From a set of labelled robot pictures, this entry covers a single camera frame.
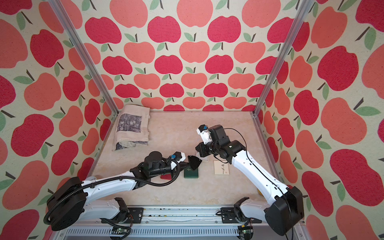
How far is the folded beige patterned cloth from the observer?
0.98 m

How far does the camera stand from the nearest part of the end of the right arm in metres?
0.55

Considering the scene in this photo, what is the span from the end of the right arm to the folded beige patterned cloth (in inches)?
19.3
